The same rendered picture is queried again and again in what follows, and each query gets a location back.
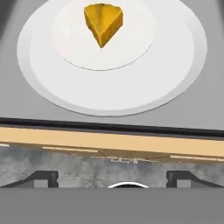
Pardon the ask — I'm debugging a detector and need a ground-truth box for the light wooden cupboard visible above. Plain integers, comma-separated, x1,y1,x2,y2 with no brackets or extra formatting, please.
0,126,224,164

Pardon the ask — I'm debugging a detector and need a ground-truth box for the yellow cheese wedge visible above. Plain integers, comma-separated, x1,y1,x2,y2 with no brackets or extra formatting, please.
83,3,124,49

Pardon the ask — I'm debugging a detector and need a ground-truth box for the small white plate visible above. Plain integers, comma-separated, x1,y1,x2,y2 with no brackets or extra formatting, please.
51,0,156,72

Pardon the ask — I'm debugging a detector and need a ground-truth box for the white rimmed round plate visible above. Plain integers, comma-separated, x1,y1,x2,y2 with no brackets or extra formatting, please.
107,181,151,189

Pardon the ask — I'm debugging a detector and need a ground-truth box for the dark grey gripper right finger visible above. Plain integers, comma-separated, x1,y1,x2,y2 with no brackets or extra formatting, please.
165,170,224,189

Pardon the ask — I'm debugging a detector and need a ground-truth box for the white round microwave turntable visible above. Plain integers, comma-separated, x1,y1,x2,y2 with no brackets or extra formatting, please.
16,0,208,117

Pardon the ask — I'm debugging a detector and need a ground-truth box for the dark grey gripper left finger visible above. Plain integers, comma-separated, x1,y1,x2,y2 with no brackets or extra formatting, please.
0,170,60,189

